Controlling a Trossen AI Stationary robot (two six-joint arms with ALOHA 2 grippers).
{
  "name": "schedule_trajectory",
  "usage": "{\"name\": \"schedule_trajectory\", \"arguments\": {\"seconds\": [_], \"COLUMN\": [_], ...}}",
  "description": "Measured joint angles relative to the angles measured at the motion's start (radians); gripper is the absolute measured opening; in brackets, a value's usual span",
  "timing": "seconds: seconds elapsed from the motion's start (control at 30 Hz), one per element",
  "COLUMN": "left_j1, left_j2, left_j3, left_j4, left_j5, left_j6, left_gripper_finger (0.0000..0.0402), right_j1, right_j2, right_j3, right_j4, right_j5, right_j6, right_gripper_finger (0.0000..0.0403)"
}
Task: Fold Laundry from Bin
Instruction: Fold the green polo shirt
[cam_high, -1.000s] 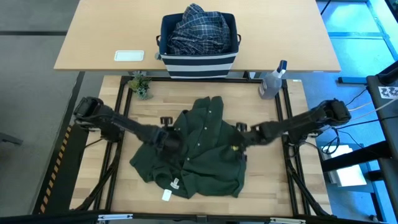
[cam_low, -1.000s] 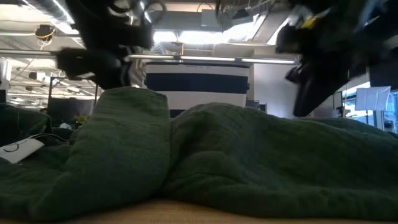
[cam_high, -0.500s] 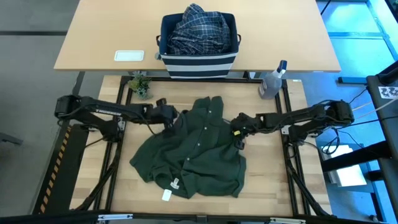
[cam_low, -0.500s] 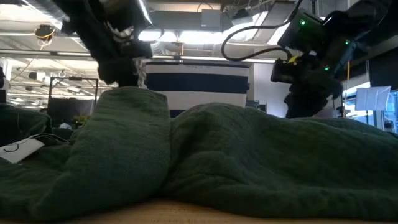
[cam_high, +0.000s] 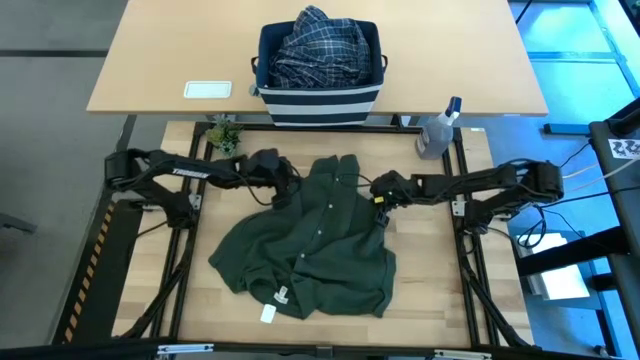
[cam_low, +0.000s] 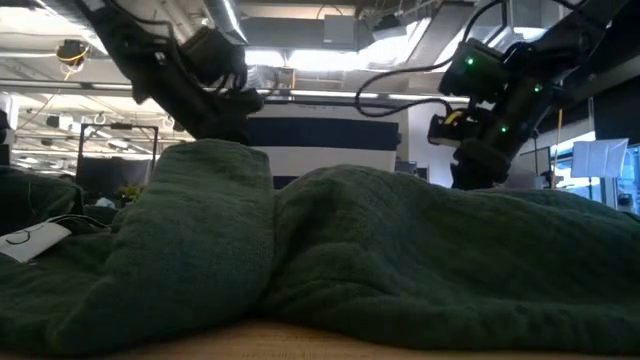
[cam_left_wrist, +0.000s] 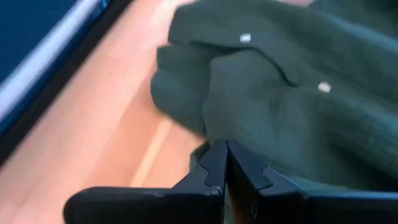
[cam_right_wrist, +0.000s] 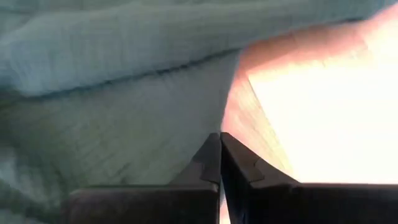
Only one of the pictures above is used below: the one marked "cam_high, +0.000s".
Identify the white box on floor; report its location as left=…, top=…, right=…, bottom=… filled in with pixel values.
left=519, top=232, right=592, bottom=302

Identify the navy white striped bin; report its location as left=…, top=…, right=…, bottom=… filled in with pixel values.
left=250, top=18, right=389, bottom=128

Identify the grey chair leg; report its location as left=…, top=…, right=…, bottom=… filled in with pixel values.
left=0, top=212, right=39, bottom=235

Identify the small green potted plant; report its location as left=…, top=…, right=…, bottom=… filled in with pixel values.
left=205, top=114, right=246, bottom=159

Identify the white rectangular tray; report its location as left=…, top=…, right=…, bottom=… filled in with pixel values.
left=182, top=79, right=234, bottom=100

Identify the blue plaid shirt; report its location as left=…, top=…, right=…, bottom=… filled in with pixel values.
left=268, top=4, right=374, bottom=90

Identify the black cable bundle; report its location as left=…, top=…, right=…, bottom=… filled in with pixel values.
left=122, top=234, right=194, bottom=339
left=459, top=234, right=531, bottom=349

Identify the clear spray bottle blue nozzle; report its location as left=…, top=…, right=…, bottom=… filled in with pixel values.
left=415, top=95, right=464, bottom=162

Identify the dark green button shirt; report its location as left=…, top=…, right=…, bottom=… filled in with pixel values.
left=208, top=153, right=398, bottom=325

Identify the black hazard-striped floor ramp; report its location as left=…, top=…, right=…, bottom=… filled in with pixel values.
left=52, top=199, right=146, bottom=346

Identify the light wooden desk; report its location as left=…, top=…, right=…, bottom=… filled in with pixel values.
left=85, top=0, right=550, bottom=118

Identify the black metal table frame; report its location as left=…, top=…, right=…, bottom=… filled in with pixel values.
left=119, top=120, right=534, bottom=357

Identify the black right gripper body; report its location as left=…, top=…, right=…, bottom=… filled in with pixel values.
left=369, top=169, right=421, bottom=227

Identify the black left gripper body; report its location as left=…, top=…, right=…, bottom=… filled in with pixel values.
left=244, top=148, right=301, bottom=209

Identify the silver metal bracket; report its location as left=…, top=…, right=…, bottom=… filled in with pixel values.
left=432, top=349, right=494, bottom=360
left=156, top=343, right=215, bottom=357

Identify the white marker tag label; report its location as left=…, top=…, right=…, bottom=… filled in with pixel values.
left=607, top=138, right=640, bottom=161

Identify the black equipment cart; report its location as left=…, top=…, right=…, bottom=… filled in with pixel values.
left=514, top=97, right=640, bottom=360

